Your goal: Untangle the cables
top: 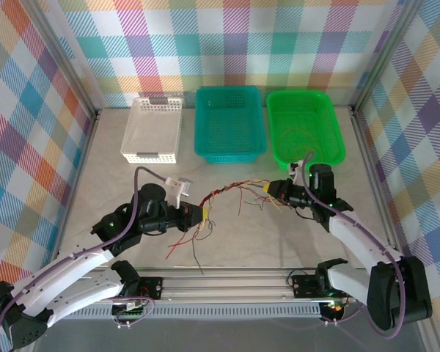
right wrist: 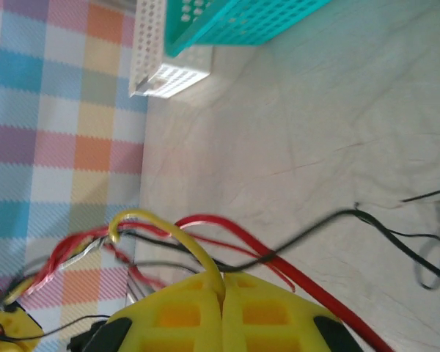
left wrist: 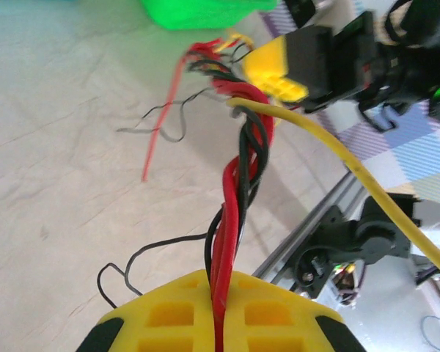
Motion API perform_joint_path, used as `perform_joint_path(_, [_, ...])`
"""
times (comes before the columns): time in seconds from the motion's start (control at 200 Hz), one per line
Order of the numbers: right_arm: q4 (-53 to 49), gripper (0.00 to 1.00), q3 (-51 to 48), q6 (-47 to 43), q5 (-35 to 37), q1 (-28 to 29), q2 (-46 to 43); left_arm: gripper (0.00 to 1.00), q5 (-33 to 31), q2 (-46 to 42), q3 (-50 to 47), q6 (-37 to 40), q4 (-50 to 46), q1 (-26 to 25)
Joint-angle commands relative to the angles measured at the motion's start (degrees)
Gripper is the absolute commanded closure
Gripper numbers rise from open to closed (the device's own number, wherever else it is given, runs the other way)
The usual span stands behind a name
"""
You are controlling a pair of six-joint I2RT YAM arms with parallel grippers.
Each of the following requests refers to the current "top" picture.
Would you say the thin yellow cable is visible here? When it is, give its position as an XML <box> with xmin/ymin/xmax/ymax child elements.
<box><xmin>194</xmin><ymin>178</ymin><xmax>282</xmax><ymax>241</ymax></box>
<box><xmin>277</xmin><ymin>126</ymin><xmax>322</xmax><ymax>162</ymax></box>

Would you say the thin dark green cable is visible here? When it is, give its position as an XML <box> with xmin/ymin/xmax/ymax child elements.
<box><xmin>243</xmin><ymin>195</ymin><xmax>268</xmax><ymax>209</ymax></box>

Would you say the bundle of coloured wires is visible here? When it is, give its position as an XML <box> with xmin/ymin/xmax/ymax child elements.
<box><xmin>199</xmin><ymin>179</ymin><xmax>271</xmax><ymax>235</ymax></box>
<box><xmin>166</xmin><ymin>179</ymin><xmax>271</xmax><ymax>259</ymax></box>

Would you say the green plastic basket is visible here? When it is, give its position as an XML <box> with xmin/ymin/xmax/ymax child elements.
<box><xmin>265</xmin><ymin>89</ymin><xmax>347</xmax><ymax>172</ymax></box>

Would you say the teal plastic basket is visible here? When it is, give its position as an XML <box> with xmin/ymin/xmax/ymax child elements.
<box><xmin>194</xmin><ymin>86</ymin><xmax>268</xmax><ymax>165</ymax></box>

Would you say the left controller board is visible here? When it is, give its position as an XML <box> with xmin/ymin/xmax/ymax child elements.
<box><xmin>111</xmin><ymin>298</ymin><xmax>150</xmax><ymax>323</ymax></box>

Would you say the controller board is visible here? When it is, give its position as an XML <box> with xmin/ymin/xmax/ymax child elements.
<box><xmin>111</xmin><ymin>298</ymin><xmax>150</xmax><ymax>323</ymax></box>
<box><xmin>320</xmin><ymin>297</ymin><xmax>351</xmax><ymax>318</ymax></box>

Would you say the white perforated plastic basket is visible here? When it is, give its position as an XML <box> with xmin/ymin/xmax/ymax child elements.
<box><xmin>119</xmin><ymin>95</ymin><xmax>185</xmax><ymax>165</ymax></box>

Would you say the right controller board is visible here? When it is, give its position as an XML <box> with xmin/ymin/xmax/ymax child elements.
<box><xmin>320</xmin><ymin>297</ymin><xmax>351</xmax><ymax>318</ymax></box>

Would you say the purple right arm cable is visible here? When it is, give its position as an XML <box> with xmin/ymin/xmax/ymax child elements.
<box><xmin>302</xmin><ymin>150</ymin><xmax>408</xmax><ymax>338</ymax></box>

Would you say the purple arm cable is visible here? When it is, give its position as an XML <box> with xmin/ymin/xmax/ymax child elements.
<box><xmin>302</xmin><ymin>150</ymin><xmax>408</xmax><ymax>338</ymax></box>
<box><xmin>0</xmin><ymin>166</ymin><xmax>169</xmax><ymax>352</ymax></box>

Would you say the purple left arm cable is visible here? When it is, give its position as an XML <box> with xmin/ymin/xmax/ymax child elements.
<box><xmin>0</xmin><ymin>166</ymin><xmax>169</xmax><ymax>352</ymax></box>

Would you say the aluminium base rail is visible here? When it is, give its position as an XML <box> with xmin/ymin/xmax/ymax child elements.
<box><xmin>87</xmin><ymin>265</ymin><xmax>375</xmax><ymax>306</ymax></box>

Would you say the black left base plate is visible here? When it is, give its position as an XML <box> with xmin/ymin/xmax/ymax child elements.
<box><xmin>138</xmin><ymin>276</ymin><xmax>165</xmax><ymax>301</ymax></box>

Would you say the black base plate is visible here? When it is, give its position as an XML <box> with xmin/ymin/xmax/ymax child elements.
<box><xmin>138</xmin><ymin>276</ymin><xmax>165</xmax><ymax>301</ymax></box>
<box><xmin>290</xmin><ymin>274</ymin><xmax>322</xmax><ymax>298</ymax></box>

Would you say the grey slotted cable duct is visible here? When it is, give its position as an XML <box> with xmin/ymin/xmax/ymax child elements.
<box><xmin>53</xmin><ymin>304</ymin><xmax>326</xmax><ymax>320</ymax></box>

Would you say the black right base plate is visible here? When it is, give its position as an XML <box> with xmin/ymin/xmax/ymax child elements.
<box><xmin>290</xmin><ymin>274</ymin><xmax>322</xmax><ymax>298</ymax></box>

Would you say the aluminium frame post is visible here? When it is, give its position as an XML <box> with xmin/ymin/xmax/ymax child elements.
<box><xmin>25</xmin><ymin>0</ymin><xmax>103</xmax><ymax>118</ymax></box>
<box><xmin>350</xmin><ymin>0</ymin><xmax>426</xmax><ymax>114</ymax></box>

